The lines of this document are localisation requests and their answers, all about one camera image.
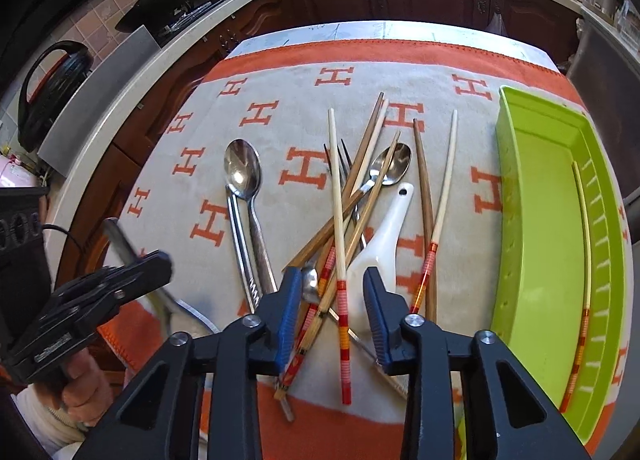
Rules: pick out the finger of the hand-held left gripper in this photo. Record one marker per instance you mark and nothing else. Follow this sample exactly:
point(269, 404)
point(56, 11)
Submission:
point(150, 267)

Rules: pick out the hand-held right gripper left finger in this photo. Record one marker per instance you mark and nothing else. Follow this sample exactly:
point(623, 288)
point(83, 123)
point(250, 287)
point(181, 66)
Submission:
point(289, 310)

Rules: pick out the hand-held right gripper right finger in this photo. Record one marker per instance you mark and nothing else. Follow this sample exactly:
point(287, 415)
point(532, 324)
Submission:
point(375, 320)

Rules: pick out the small stainless steel spoon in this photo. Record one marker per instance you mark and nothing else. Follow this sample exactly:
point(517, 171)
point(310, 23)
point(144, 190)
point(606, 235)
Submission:
point(310, 285)

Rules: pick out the white ceramic soup spoon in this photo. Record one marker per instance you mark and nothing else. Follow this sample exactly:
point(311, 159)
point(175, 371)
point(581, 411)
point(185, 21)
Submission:
point(385, 240)

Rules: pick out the ribbed stainless steel chopsticks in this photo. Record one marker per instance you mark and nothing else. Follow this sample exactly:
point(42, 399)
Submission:
point(239, 245)

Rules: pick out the cream chopstick red orange bands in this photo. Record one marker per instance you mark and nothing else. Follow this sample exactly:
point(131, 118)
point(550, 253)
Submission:
point(339, 220)

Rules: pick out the large stainless steel spoon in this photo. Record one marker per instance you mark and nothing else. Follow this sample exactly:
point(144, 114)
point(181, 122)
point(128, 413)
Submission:
point(242, 170)

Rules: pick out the cream chopstick red striped end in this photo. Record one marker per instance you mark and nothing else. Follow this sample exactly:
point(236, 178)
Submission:
point(444, 190)
point(372, 140)

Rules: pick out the dark metal fork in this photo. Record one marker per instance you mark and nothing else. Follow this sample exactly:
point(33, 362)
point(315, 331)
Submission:
point(346, 171)

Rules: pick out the medium stainless steel spoon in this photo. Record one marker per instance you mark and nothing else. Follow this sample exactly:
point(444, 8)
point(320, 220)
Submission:
point(397, 160)

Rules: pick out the green plastic utensil tray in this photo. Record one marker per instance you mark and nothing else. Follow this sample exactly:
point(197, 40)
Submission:
point(545, 240)

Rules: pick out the cream chopstick orange striped end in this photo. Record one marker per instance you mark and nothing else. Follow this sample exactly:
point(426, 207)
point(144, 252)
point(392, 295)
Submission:
point(575, 365)

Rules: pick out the person's left forearm white sleeve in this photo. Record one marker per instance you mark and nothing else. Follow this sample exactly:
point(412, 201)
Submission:
point(40, 425)

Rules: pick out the person's left hand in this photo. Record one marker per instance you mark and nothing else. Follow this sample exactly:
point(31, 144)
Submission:
point(85, 390)

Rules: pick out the stainless steel side panel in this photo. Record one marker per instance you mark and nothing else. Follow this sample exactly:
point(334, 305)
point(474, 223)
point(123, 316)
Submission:
point(95, 100)

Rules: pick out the orange and cream patterned blanket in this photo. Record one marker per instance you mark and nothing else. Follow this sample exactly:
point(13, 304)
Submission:
point(280, 90)

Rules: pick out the black wok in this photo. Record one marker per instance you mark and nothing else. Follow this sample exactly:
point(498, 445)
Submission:
point(145, 18)

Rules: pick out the black gas stove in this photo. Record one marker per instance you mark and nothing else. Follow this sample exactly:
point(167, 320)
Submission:
point(200, 15)

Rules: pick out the white plastic bag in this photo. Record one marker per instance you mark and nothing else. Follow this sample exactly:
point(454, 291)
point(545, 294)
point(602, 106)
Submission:
point(495, 24)

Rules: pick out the grey metal cabinet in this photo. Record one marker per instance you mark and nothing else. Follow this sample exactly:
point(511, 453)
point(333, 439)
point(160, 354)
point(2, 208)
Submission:
point(600, 70)

